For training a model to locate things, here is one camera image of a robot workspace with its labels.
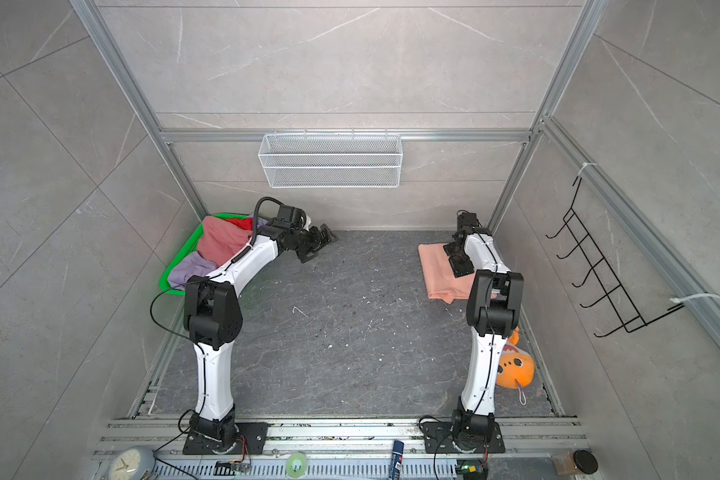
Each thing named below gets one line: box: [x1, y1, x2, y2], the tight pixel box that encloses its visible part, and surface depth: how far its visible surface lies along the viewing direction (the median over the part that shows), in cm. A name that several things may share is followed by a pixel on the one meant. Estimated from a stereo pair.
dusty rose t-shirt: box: [197, 216, 253, 268], surface depth 106 cm
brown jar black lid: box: [552, 449, 599, 475], surface depth 64 cm
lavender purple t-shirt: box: [168, 214, 268, 291], surface depth 101 cm
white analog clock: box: [109, 445, 155, 480], surface depth 69 cm
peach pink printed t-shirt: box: [418, 242, 476, 304], surface depth 106 cm
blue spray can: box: [390, 440, 404, 480], surface depth 70 cm
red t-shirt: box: [224, 218, 254, 232], surface depth 109 cm
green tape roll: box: [286, 452, 308, 479], surface depth 71 cm
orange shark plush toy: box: [496, 327, 535, 389], surface depth 77 cm
